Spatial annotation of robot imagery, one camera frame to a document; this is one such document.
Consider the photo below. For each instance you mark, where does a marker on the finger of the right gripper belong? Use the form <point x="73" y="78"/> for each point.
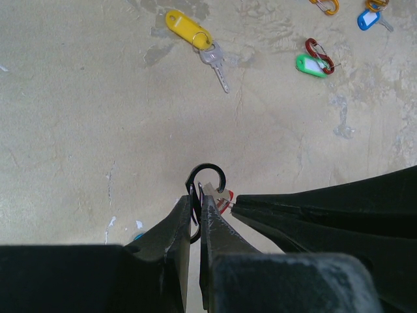
<point x="385" y="201"/>
<point x="390" y="261"/>

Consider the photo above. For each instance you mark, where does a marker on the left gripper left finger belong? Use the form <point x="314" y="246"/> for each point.
<point x="149" y="274"/>

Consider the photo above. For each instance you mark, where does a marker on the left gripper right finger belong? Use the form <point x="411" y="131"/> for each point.
<point x="236" y="277"/>

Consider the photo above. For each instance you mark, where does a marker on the teal carabiner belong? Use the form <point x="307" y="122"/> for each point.
<point x="138" y="236"/>

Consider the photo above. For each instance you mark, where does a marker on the red tag key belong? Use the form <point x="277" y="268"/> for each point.
<point x="223" y="200"/>

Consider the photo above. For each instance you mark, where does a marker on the green tag key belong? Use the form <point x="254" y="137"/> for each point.
<point x="311" y="65"/>

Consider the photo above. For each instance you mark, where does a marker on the red carabiner clip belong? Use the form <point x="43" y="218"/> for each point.
<point x="315" y="50"/>

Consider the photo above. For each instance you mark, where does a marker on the blue tag key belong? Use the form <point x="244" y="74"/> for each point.
<point x="368" y="19"/>

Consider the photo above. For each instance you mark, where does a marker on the orange carabiner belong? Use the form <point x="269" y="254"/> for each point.
<point x="329" y="7"/>
<point x="376" y="5"/>

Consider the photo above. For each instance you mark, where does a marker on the yellow tag key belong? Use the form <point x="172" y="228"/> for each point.
<point x="207" y="48"/>

